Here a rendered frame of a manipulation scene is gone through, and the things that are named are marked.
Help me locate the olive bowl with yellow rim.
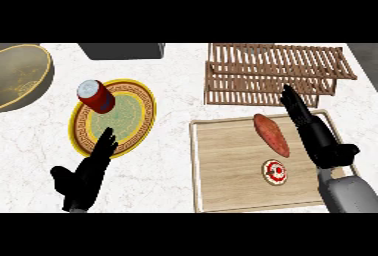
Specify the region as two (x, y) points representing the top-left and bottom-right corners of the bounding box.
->
(0, 43), (56, 113)

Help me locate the dark grey appliance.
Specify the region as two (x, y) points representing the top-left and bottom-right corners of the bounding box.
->
(77, 43), (167, 61)

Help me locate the brown wooden tiered shelf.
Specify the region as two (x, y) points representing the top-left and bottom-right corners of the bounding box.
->
(204, 43), (359, 109)

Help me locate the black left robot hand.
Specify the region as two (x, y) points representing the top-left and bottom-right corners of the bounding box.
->
(49, 126), (119, 213)

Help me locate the red can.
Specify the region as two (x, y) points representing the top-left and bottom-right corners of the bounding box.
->
(75, 79), (117, 115)

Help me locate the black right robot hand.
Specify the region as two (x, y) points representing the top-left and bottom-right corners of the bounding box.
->
(279, 84), (362, 170)

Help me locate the grey flat appliance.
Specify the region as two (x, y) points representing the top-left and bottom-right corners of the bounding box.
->
(347, 43), (378, 85)

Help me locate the orange sweet potato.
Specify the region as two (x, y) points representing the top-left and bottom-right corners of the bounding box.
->
(252, 113), (292, 159)

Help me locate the yellow rimmed patterned plate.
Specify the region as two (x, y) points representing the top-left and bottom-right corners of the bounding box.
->
(68, 78), (158, 160)

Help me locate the pale wooden tray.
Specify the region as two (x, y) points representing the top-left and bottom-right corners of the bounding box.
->
(189, 108), (362, 214)

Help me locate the white and red cupcake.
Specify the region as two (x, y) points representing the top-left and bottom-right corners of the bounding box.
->
(260, 159), (289, 186)

